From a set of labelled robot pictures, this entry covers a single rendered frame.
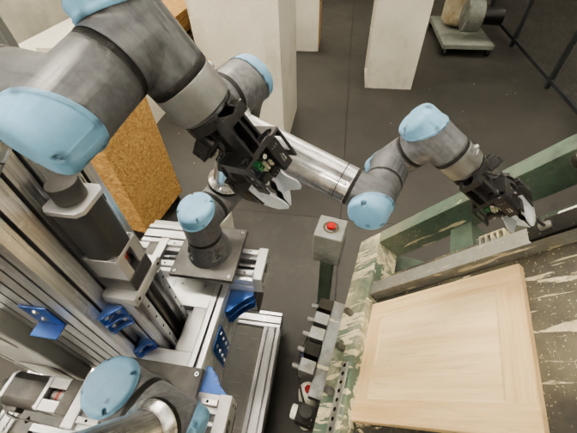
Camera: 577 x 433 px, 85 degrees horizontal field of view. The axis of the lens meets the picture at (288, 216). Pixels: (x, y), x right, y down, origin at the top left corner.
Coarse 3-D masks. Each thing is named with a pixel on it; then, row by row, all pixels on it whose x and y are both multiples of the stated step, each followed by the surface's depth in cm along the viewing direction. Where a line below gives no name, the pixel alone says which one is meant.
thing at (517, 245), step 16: (496, 240) 83; (512, 240) 79; (528, 240) 75; (544, 240) 72; (560, 240) 71; (576, 240) 70; (448, 256) 93; (464, 256) 88; (480, 256) 84; (496, 256) 81; (512, 256) 79; (400, 272) 107; (416, 272) 100; (432, 272) 95; (448, 272) 91; (464, 272) 89; (384, 288) 109; (400, 288) 105; (416, 288) 102
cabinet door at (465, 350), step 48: (432, 288) 94; (480, 288) 81; (384, 336) 98; (432, 336) 84; (480, 336) 73; (528, 336) 65; (384, 384) 87; (432, 384) 76; (480, 384) 67; (528, 384) 60; (480, 432) 61; (528, 432) 55
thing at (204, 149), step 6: (198, 138) 41; (204, 138) 40; (210, 138) 41; (198, 144) 43; (204, 144) 42; (210, 144) 41; (216, 144) 45; (198, 150) 46; (204, 150) 44; (210, 150) 43; (216, 150) 49; (198, 156) 49; (204, 156) 47; (210, 156) 49
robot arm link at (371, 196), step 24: (312, 144) 61; (288, 168) 61; (312, 168) 59; (336, 168) 58; (384, 168) 60; (336, 192) 59; (360, 192) 57; (384, 192) 56; (360, 216) 57; (384, 216) 55
